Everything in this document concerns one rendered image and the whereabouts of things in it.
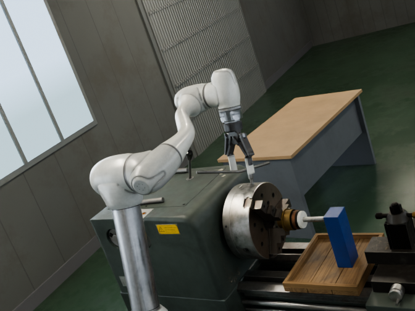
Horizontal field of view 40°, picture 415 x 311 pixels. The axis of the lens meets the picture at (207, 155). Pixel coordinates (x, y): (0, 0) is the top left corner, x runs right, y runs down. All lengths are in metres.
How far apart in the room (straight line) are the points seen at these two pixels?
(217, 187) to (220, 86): 0.44
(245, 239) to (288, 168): 1.92
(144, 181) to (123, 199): 0.16
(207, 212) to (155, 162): 0.51
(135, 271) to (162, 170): 0.38
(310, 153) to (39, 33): 2.66
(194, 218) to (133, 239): 0.35
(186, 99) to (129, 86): 3.96
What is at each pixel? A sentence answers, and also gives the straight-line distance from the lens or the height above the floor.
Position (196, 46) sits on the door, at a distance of 7.43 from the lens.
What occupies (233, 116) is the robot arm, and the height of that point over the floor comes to 1.53.
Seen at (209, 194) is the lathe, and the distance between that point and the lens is 2.32.
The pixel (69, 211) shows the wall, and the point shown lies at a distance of 5.32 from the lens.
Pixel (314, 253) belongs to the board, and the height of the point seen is 0.89.
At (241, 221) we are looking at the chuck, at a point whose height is 1.16.
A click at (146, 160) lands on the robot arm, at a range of 1.82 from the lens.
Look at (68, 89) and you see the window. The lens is 5.50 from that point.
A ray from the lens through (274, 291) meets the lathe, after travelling 2.31.
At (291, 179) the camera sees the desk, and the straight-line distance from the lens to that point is 4.14.
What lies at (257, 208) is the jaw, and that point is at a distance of 2.21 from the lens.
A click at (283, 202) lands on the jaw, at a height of 1.10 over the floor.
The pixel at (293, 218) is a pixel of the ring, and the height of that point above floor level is 1.10.
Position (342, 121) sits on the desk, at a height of 0.55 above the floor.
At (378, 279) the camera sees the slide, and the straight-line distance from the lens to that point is 2.02.
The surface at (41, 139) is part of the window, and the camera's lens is 5.16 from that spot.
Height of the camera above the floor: 2.10
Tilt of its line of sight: 18 degrees down
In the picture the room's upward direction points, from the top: 20 degrees counter-clockwise
